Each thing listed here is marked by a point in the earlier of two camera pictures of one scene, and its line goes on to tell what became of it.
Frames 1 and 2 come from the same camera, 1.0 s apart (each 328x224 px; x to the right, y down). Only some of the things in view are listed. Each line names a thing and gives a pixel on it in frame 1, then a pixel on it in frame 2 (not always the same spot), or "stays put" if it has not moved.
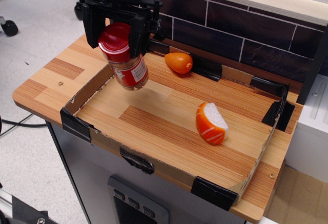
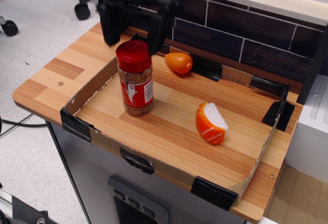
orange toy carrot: x=181 y=62 stays put
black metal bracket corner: x=30 y=215 stays put
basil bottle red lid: x=114 y=40 → x=135 y=66
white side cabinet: x=308 y=151 stays put
